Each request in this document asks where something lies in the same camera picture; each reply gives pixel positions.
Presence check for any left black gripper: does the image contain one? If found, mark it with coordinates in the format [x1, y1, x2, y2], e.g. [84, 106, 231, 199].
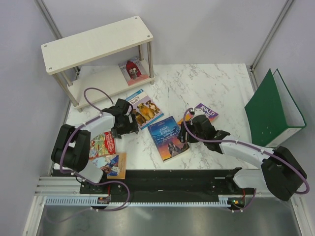
[111, 113, 139, 139]

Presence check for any Roald Dahl purple book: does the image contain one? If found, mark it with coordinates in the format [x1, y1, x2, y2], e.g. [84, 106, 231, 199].
[185, 103, 219, 121]

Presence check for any Jane Eyre blue book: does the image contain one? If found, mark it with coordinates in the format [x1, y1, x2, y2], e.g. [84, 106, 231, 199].
[148, 116, 189, 162]

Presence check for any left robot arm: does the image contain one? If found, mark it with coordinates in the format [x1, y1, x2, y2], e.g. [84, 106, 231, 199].
[51, 99, 139, 193]

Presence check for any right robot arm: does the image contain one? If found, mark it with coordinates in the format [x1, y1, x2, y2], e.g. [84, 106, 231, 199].
[178, 115, 310, 201]

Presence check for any dog picture book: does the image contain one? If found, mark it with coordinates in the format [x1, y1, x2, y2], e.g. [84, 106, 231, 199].
[126, 89, 164, 129]

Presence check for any red Treehouse book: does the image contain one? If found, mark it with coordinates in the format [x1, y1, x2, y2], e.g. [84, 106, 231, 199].
[89, 131, 116, 161]

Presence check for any orange illustrated book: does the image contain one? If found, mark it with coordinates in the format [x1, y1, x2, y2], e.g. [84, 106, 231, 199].
[92, 152, 126, 179]

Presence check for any pink book on shelf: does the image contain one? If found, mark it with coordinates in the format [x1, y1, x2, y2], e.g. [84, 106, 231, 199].
[119, 56, 149, 86]

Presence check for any white two-tier shelf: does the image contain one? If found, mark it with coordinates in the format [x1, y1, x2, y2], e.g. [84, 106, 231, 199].
[41, 16, 155, 112]

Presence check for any green lever arch binder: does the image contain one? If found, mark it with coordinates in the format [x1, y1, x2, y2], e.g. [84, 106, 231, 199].
[245, 70, 307, 148]

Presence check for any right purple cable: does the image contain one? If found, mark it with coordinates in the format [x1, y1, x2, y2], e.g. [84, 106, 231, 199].
[182, 107, 310, 213]

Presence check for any purple cable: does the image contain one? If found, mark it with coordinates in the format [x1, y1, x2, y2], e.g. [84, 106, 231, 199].
[182, 107, 310, 213]
[45, 87, 131, 223]

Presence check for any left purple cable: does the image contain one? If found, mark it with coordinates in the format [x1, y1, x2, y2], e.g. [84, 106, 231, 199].
[45, 87, 131, 223]

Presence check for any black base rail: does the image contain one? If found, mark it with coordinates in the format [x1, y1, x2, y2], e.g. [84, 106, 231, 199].
[80, 169, 254, 202]

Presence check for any white slotted cable duct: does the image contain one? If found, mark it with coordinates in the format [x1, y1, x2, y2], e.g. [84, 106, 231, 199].
[45, 196, 231, 207]

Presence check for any aluminium frame post left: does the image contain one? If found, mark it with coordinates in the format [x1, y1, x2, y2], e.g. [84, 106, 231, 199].
[34, 0, 63, 40]

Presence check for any aluminium frame post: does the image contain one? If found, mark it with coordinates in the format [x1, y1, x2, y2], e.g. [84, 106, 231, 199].
[249, 0, 295, 73]
[34, 0, 63, 40]

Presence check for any aluminium frame post right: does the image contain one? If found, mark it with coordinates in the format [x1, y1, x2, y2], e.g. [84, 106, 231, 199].
[249, 0, 295, 73]

